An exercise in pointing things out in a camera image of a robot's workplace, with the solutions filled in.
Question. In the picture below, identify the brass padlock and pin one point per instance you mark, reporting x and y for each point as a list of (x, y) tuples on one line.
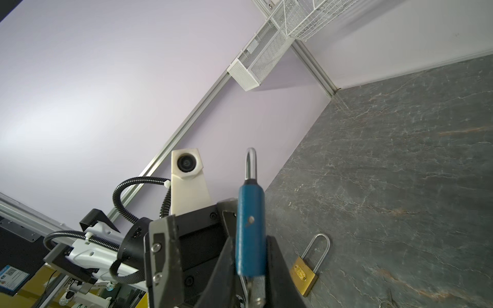
[(304, 277)]

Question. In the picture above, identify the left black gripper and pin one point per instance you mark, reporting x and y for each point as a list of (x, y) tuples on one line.
[(182, 251)]

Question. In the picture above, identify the small silver key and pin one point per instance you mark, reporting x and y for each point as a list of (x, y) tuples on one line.
[(388, 302)]

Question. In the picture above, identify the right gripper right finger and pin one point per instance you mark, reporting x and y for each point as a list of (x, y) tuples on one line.
[(280, 289)]

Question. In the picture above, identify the blue padlock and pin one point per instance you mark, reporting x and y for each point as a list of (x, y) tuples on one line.
[(251, 238)]

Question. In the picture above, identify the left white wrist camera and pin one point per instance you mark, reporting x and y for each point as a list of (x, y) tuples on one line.
[(188, 185)]

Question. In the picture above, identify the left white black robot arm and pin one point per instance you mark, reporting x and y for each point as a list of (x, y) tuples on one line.
[(100, 254)]

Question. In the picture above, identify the white mesh box basket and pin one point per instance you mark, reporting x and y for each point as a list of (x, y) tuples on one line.
[(258, 58)]

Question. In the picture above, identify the white wire shelf basket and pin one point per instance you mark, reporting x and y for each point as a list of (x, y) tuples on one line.
[(300, 20)]

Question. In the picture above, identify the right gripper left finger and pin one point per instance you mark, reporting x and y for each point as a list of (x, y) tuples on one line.
[(221, 288)]

